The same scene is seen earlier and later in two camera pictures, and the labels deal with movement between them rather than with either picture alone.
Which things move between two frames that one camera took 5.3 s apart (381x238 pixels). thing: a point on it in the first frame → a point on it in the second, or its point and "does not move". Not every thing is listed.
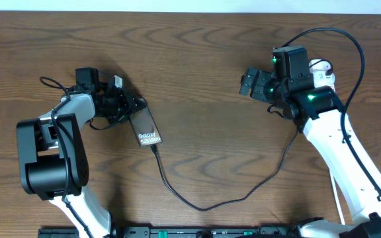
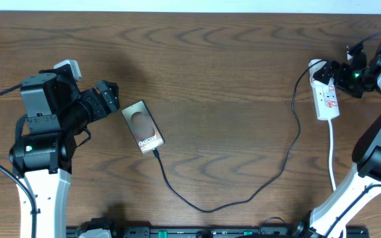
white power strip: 323,72 does not move
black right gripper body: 265,88 → 354,81
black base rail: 182,232 does not move
